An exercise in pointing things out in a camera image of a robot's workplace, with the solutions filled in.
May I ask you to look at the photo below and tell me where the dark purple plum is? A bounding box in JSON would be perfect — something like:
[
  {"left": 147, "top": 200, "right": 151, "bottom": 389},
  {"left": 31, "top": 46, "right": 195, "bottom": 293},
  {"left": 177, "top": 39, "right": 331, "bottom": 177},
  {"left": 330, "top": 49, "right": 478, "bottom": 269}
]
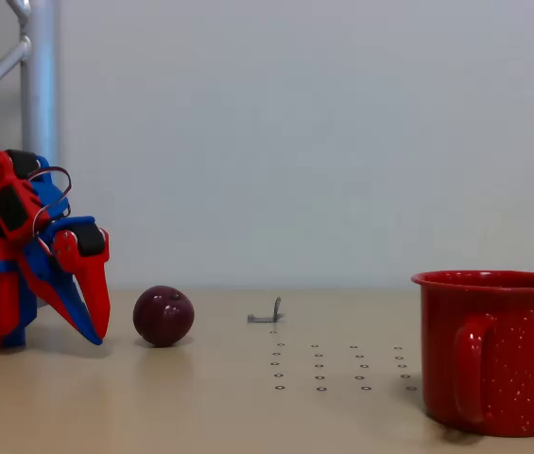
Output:
[{"left": 132, "top": 285, "right": 196, "bottom": 348}]

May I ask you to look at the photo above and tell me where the red wrist cable loop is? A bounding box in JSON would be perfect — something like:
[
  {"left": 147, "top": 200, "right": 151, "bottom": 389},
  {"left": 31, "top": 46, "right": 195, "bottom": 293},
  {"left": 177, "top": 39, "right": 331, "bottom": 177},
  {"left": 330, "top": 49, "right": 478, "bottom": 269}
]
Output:
[{"left": 27, "top": 166, "right": 74, "bottom": 237}]

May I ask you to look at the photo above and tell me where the small grey metal bracket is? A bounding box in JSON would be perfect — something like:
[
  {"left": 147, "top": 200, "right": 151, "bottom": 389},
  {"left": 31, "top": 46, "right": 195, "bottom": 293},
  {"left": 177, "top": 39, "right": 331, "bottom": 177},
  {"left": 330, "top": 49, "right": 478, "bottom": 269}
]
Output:
[{"left": 247, "top": 296, "right": 287, "bottom": 325}]

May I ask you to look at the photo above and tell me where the silver metal tube frame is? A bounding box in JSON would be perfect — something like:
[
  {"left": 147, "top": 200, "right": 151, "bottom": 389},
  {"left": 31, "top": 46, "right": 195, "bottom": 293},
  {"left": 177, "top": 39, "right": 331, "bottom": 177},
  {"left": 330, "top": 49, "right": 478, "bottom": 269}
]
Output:
[{"left": 0, "top": 0, "right": 62, "bottom": 160}]

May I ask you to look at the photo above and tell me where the red enamel mug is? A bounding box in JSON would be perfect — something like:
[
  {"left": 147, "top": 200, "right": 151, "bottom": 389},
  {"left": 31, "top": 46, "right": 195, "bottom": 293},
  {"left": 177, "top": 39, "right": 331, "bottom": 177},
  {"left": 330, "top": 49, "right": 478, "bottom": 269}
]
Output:
[{"left": 410, "top": 269, "right": 534, "bottom": 439}]

